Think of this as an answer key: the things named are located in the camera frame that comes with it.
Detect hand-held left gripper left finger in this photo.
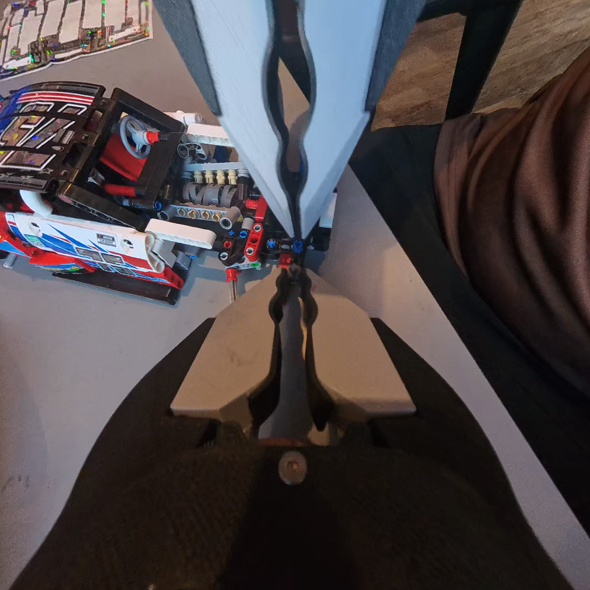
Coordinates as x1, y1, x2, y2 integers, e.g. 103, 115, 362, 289
170, 269, 284, 439

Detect person's black pants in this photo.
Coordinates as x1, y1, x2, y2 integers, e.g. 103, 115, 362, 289
348, 124, 590, 521

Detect person's brown shirt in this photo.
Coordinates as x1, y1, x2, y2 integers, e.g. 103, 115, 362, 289
433, 60, 590, 392

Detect holographic sticker sheet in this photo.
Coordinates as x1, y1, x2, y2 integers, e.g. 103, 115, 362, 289
0, 0, 154, 81

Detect toy brick race car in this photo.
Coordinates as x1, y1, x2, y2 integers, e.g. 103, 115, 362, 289
0, 82, 339, 306

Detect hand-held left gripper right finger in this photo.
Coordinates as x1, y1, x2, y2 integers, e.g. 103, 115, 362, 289
300, 269, 416, 436

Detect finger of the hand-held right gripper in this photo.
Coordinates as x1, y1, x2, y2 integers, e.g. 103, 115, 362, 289
299, 0, 386, 239
190, 0, 297, 239

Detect black furniture leg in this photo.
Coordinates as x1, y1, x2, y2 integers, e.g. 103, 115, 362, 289
415, 0, 524, 120

